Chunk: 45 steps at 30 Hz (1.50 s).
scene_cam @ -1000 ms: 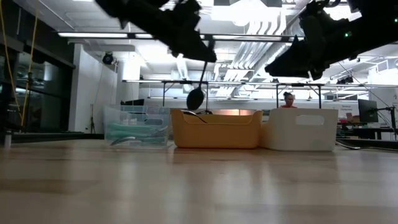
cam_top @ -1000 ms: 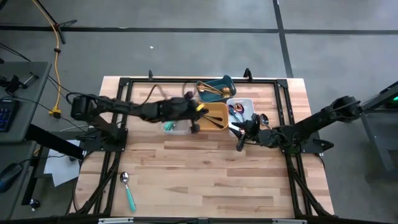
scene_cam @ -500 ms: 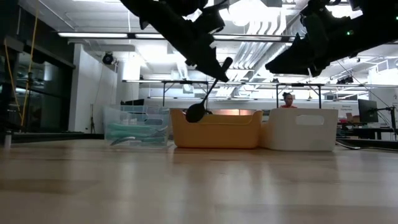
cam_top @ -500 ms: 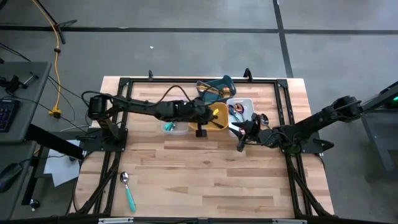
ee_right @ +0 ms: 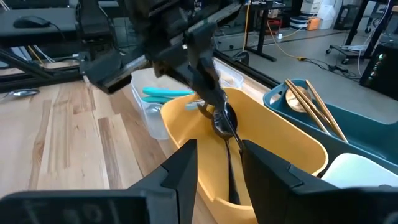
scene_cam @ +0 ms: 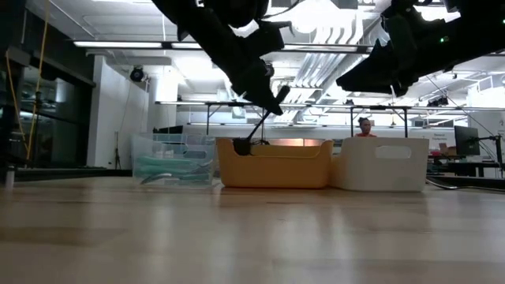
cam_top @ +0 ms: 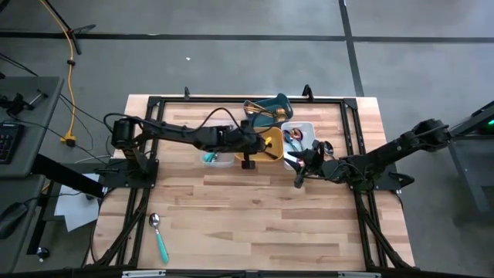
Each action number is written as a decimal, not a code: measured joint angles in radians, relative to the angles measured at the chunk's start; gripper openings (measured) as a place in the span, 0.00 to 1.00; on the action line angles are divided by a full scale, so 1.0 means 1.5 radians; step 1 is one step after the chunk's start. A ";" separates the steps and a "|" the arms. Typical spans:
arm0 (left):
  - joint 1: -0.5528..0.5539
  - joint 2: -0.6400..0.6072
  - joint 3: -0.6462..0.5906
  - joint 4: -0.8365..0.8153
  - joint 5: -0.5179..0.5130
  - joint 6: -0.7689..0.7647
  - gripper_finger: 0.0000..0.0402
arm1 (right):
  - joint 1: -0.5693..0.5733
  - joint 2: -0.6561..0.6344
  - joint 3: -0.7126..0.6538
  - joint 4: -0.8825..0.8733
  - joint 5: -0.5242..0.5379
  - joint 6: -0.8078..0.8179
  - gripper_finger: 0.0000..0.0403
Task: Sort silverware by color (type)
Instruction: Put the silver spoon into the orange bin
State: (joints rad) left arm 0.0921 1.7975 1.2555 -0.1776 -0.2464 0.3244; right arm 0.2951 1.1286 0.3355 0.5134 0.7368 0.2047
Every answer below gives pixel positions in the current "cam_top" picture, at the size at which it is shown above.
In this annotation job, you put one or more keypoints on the black keyboard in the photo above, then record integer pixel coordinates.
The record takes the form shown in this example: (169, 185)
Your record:
(7, 141)

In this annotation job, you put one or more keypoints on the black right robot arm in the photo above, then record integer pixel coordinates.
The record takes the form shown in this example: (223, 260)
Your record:
(386, 154)

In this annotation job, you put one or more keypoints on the yellow plastic bin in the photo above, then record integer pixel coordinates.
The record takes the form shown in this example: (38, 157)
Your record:
(278, 134)

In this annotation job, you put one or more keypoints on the white paper sheet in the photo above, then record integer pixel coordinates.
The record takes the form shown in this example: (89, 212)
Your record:
(77, 210)

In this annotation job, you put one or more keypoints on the black flat beam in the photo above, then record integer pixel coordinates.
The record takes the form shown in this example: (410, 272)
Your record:
(58, 173)

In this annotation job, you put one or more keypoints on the silver bracket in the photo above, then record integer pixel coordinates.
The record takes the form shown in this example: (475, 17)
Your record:
(143, 274)
(359, 275)

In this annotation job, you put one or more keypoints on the grey desk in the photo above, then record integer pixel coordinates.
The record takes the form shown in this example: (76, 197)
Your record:
(19, 189)

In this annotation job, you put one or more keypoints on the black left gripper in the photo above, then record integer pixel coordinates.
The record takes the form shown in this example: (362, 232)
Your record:
(247, 143)

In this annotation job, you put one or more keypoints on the black tripod stand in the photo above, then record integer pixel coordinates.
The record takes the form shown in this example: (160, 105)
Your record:
(72, 31)

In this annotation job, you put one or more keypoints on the teal plastic bin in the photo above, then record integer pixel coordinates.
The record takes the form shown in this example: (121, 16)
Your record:
(276, 101)

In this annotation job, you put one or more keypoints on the yellow tag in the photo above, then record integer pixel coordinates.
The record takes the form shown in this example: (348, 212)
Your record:
(267, 140)

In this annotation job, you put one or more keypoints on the grey side table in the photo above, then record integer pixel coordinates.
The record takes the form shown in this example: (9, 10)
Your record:
(31, 116)

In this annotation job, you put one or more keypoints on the black hand tool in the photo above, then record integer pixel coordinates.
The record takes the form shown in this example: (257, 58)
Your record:
(15, 103)

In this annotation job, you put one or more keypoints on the gold metal spoon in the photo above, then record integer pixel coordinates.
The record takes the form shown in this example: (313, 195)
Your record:
(259, 107)
(266, 112)
(249, 111)
(280, 113)

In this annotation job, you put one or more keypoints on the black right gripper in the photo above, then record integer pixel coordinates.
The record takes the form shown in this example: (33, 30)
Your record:
(328, 168)

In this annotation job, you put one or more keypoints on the clear plastic bin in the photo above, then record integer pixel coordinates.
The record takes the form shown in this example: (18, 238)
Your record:
(227, 160)

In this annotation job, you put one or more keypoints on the white plastic bin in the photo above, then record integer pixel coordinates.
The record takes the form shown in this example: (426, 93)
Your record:
(306, 129)

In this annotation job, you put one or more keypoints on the black caster wheel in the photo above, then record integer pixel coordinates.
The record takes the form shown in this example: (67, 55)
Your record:
(42, 253)

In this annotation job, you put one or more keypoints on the black computer mouse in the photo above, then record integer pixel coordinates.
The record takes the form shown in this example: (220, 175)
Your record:
(11, 218)

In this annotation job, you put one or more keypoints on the black table clamp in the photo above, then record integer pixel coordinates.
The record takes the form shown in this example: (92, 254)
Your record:
(187, 92)
(307, 92)

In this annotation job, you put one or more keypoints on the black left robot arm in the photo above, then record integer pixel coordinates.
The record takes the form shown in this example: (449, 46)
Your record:
(173, 133)

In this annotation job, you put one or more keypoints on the grey equipment stand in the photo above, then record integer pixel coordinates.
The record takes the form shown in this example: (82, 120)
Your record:
(474, 173)

